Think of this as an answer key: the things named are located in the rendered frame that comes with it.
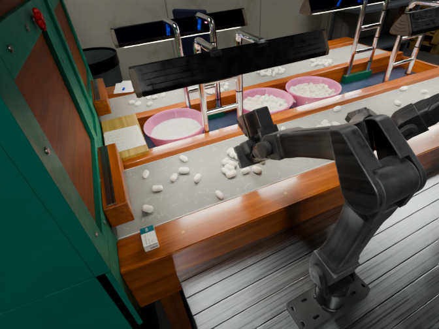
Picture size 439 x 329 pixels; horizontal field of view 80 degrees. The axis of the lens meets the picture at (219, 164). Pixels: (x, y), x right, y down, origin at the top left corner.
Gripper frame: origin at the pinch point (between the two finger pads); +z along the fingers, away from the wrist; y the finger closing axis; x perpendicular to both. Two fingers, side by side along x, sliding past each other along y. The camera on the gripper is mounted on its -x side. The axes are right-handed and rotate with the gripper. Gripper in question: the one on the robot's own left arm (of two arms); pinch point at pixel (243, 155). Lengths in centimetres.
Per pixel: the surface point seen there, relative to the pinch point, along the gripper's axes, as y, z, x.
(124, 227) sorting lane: 40.2, 0.9, 9.0
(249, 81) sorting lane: -40, 58, -40
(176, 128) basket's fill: 12.0, 36.2, -20.6
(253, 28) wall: -151, 224, -153
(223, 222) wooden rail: 15.0, -10.5, 15.4
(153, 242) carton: 33.4, -11.3, 13.5
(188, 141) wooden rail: 11.6, 21.3, -11.6
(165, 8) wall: -41, 195, -177
